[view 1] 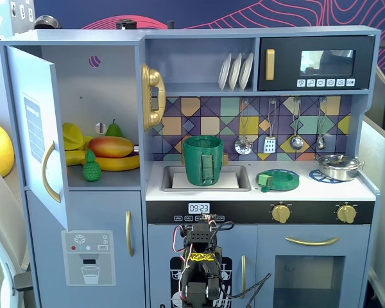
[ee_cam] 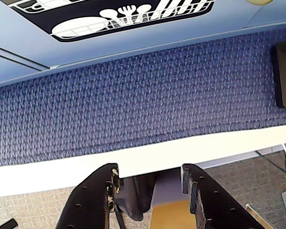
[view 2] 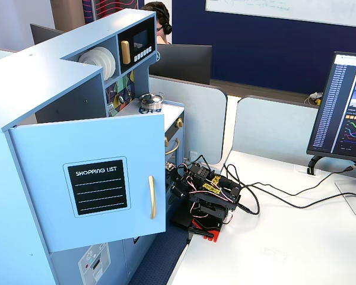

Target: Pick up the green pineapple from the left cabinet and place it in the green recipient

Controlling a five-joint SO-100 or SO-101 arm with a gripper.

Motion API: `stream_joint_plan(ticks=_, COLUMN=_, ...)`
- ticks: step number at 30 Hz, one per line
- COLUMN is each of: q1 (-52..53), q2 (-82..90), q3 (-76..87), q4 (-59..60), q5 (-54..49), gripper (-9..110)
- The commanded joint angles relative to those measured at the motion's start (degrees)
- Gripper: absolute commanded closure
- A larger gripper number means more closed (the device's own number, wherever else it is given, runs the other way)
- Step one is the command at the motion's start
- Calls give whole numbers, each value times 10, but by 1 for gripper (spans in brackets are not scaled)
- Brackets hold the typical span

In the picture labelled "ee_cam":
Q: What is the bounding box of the blue toy kitchen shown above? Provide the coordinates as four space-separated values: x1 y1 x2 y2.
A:
0 0 286 89

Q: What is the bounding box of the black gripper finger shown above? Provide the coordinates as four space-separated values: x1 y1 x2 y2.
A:
180 163 275 229
54 163 122 229

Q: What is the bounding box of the yellow wooden board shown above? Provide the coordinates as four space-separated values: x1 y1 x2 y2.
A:
149 199 194 229

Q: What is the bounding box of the dark hanging cloth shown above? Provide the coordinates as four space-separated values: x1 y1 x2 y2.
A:
114 173 156 222

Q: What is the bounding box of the black flat bar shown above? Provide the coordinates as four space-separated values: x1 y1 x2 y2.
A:
0 218 19 229

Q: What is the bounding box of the thin metal rod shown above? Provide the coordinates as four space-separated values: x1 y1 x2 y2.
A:
244 202 276 229

